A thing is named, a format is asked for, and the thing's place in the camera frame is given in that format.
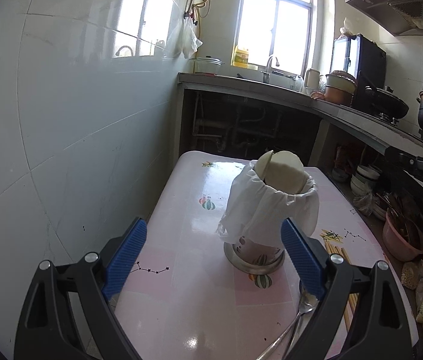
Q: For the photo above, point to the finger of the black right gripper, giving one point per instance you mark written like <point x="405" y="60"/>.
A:
<point x="404" y="161"/>

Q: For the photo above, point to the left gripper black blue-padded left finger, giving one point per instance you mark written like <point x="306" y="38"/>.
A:
<point x="67" y="304"/>

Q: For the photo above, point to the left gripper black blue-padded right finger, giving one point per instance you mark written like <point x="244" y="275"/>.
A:
<point x="379" y="323"/>

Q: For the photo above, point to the white rice paddle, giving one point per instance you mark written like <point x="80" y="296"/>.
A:
<point x="286" y="173"/>

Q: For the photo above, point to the cream rice paddle round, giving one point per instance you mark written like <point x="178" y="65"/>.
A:
<point x="262" y="164"/>

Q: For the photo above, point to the bamboo chopstick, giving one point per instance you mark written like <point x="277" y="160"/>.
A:
<point x="352" y="299"/>
<point x="336" y="249"/>
<point x="328" y="247"/>

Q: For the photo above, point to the kitchen faucet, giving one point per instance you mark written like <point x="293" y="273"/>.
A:
<point x="272" y="59"/>

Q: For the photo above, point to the stacked white bowls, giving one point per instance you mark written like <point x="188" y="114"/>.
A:
<point x="363" y="180"/>

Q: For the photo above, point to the steel spoon upper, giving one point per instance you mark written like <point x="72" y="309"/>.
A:
<point x="290" y="329"/>

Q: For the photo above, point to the steel spoon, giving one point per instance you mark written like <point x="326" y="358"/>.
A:
<point x="290" y="329"/>
<point x="295" y="330"/>

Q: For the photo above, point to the steel spoon lower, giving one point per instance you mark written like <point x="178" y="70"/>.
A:
<point x="295" y="330"/>

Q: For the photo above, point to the black wok on stove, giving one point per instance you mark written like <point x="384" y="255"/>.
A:
<point x="386" y="103"/>

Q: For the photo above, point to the pink plastic basin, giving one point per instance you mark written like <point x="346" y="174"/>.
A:
<point x="399" y="245"/>

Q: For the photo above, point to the brown white cooking pot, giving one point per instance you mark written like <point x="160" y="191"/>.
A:
<point x="340" y="88"/>

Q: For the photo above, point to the black microwave cabinet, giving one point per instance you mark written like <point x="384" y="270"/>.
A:
<point x="356" y="55"/>

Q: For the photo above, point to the steel utensil holder cup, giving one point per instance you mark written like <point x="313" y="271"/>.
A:
<point x="252" y="258"/>

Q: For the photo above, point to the white electric kettle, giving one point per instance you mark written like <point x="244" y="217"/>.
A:
<point x="312" y="79"/>

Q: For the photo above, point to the white plastic bag liner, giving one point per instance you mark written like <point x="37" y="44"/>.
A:
<point x="256" y="211"/>

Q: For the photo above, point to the yellow bottle on sill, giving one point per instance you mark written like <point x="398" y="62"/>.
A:
<point x="240" y="57"/>

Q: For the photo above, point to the glass-lidded pot on counter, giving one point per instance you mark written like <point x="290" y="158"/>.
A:
<point x="206" y="65"/>

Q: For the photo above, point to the hanging white plastic bag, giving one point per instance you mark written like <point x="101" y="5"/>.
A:
<point x="189" y="42"/>

